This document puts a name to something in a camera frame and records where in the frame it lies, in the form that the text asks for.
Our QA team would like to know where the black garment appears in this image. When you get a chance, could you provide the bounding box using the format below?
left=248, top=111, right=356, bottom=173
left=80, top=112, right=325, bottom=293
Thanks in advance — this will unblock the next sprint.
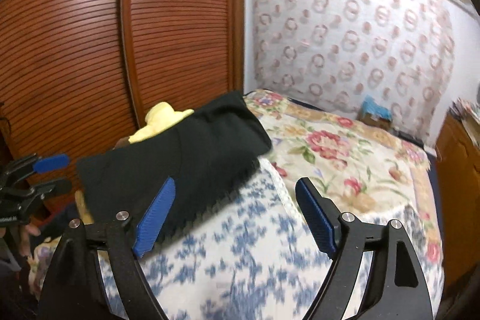
left=76, top=92, right=272, bottom=241

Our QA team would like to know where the person's left hand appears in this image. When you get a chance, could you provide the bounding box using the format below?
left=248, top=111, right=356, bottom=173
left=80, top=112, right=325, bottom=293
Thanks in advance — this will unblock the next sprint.
left=12, top=223, right=41, bottom=257

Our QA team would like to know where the pink floral beige blanket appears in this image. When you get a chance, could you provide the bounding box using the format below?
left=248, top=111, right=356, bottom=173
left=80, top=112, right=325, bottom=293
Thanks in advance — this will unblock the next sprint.
left=28, top=88, right=445, bottom=276

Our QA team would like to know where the long wooden sideboard cabinet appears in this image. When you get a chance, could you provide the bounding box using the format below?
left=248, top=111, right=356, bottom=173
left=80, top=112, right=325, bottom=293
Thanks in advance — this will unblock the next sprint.
left=436, top=115, right=479, bottom=288

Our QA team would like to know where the blue floral white quilt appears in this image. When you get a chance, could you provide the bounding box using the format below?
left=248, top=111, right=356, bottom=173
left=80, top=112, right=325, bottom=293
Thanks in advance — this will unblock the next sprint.
left=97, top=157, right=445, bottom=320

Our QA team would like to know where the yellow plush toy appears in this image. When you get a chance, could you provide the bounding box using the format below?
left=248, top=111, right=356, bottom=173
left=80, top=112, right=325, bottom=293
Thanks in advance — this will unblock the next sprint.
left=128, top=101, right=194, bottom=144

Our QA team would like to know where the blue item on box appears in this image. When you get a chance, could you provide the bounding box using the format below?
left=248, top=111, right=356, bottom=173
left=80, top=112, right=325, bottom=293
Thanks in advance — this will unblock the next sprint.
left=358, top=96, right=393, bottom=131

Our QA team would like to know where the wooden louvered wardrobe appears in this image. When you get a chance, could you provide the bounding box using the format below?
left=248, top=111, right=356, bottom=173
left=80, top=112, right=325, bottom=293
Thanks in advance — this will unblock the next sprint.
left=0, top=0, right=247, bottom=193

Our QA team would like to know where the cardboard box with papers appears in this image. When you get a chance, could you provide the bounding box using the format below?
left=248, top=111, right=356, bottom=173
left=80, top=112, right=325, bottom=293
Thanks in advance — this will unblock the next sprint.
left=450, top=98, right=480, bottom=147

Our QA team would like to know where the circle patterned lace curtain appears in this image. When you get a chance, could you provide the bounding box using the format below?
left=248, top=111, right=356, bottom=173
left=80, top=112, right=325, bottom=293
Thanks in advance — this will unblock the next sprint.
left=253, top=0, right=455, bottom=141

